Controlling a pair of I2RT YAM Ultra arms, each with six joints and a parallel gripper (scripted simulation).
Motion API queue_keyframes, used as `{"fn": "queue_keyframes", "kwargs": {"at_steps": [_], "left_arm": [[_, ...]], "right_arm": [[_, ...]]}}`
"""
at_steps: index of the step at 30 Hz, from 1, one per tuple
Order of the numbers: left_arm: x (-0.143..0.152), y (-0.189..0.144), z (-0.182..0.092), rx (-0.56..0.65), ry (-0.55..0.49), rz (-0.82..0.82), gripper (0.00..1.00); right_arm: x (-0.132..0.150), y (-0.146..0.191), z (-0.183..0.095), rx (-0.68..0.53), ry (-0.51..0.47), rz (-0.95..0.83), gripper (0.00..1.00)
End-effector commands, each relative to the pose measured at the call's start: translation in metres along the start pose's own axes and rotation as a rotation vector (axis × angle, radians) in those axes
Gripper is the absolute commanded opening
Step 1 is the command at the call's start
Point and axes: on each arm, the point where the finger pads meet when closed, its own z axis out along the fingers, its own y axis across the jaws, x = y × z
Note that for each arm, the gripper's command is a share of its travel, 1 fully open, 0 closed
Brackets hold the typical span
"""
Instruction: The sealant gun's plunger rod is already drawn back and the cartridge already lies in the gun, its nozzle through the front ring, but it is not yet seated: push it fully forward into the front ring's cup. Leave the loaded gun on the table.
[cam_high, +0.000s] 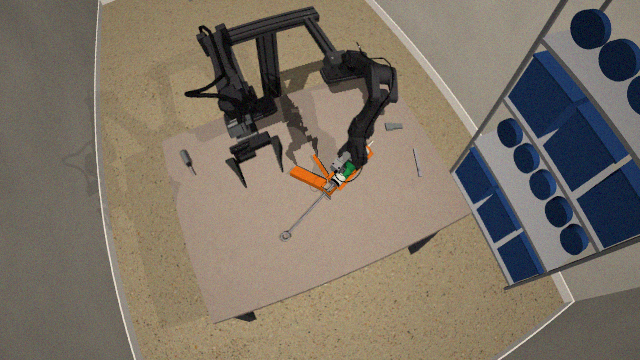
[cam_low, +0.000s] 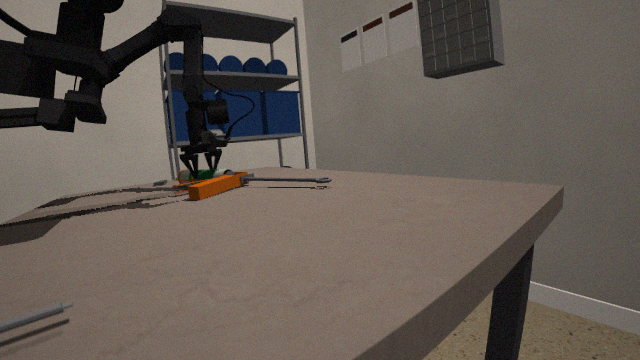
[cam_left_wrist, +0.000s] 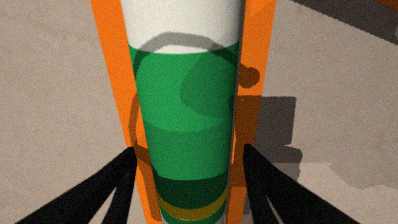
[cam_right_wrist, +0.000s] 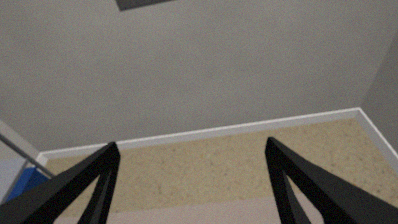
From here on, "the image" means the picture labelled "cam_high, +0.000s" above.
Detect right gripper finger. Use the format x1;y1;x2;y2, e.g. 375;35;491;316
225;157;247;188
270;137;284;173

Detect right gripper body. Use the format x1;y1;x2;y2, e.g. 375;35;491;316
227;119;278;164

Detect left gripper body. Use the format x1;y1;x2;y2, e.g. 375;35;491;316
331;141;352;170

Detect green and white sealant cartridge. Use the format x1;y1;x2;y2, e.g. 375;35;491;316
331;140;374;187

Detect grey-handled screwdriver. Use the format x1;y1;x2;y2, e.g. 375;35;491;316
180;150;195;176

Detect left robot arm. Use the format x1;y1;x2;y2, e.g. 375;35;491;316
322;50;398;167

